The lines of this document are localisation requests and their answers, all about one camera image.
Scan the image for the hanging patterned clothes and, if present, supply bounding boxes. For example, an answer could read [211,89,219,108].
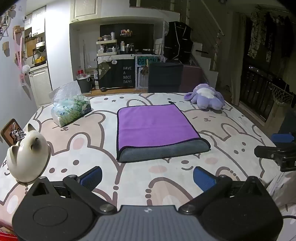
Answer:
[247,8,295,63]

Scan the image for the purple and grey towel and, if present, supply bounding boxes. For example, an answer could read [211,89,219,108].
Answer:
[116,101,211,164]

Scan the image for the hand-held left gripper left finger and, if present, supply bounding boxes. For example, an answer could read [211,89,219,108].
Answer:
[24,166,117,215]

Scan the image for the purple plush toy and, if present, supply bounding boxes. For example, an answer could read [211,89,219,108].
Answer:
[184,84,225,111]

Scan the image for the dark purple cabinet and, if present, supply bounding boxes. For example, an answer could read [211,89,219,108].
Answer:
[181,65,209,92]

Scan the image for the white storage rack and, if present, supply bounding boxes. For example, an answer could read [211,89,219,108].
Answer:
[96,39,118,56]

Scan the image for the green sign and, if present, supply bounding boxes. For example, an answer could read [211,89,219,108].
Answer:
[135,56,160,67]

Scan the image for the dark trash bin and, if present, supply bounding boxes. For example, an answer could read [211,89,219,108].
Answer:
[76,76,93,94]

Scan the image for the white net basket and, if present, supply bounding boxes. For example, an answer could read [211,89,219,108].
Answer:
[270,83,294,107]

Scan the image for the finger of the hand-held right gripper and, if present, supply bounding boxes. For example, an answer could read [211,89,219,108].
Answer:
[271,133,296,143]
[254,145,282,161]

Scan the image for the pink lanyard with pompom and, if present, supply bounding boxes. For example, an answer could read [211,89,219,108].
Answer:
[13,31,31,82]

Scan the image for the white ceramic cat ornament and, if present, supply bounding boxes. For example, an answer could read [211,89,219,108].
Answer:
[6,123,50,183]

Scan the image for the rabbit print tablecloth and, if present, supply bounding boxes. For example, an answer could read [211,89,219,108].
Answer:
[0,92,296,233]

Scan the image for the black printed curtain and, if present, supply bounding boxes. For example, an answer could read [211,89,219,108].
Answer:
[97,58,135,89]

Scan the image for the small wooden framed picture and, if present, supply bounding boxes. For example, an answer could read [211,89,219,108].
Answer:
[0,118,25,147]

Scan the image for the black vest with white trim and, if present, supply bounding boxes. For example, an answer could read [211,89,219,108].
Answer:
[163,21,194,64]

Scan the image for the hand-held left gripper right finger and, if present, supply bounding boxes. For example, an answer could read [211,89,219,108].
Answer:
[178,166,272,215]

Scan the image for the soft tissue pack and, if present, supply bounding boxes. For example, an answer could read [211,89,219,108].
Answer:
[49,81,92,128]

